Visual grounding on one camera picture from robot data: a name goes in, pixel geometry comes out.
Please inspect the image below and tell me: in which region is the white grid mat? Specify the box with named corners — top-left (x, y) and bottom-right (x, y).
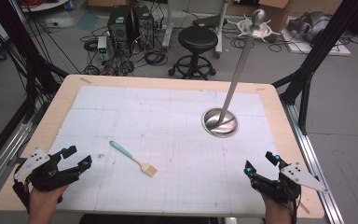
top-left (48, 85), bottom-right (291, 217)

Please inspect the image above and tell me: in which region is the aluminium rail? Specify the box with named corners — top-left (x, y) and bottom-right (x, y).
top-left (281, 102), bottom-right (346, 224)
top-left (0, 120), bottom-right (34, 203)

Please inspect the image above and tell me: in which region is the tangle of black cables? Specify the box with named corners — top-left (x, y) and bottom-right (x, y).
top-left (79, 25), bottom-right (170, 77)

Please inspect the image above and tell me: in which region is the black computer tower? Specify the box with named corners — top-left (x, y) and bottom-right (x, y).
top-left (131, 4), bottom-right (156, 51)
top-left (106, 5), bottom-right (135, 49)

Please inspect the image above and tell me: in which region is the person's right hand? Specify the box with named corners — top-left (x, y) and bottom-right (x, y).
top-left (260, 191), bottom-right (295, 224)

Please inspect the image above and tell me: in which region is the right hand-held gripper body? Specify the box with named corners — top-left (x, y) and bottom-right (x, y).
top-left (249, 161), bottom-right (330, 205)

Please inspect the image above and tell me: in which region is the small grey power supply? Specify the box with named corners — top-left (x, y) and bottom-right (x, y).
top-left (96, 35), bottom-right (109, 61)

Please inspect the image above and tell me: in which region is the white floor board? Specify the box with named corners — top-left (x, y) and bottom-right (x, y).
top-left (281, 29), bottom-right (352, 58)

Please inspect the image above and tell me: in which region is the grey rounded device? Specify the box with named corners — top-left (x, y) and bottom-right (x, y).
top-left (286, 11), bottom-right (334, 44)

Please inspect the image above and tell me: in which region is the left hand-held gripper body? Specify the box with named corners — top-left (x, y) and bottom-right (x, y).
top-left (11, 147), bottom-right (82, 213)

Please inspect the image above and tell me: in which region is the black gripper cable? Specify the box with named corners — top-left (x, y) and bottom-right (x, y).
top-left (290, 195), bottom-right (304, 224)

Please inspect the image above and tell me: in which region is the teal handled wooden spatula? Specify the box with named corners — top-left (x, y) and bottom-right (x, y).
top-left (108, 140), bottom-right (158, 178)

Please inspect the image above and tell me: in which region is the white metal stand leg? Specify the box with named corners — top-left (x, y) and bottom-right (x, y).
top-left (161, 0), bottom-right (174, 51)
top-left (214, 0), bottom-right (229, 60)

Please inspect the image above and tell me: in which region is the flat black device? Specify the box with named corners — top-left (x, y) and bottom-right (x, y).
top-left (192, 13), bottom-right (222, 29)

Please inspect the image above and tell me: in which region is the black round stool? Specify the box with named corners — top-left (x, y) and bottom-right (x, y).
top-left (168, 25), bottom-right (219, 80)

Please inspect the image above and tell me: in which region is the person's left hand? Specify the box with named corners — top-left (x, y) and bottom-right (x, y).
top-left (27, 183), bottom-right (71, 224)

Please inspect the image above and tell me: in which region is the person's dark clothing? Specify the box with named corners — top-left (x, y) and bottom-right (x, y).
top-left (78, 213), bottom-right (222, 224)

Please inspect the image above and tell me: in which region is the wooden table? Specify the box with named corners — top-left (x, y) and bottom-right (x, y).
top-left (0, 74), bottom-right (326, 219)

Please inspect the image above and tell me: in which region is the black metal frame stand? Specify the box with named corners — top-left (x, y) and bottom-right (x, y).
top-left (271, 0), bottom-right (358, 136)
top-left (0, 0), bottom-right (71, 126)

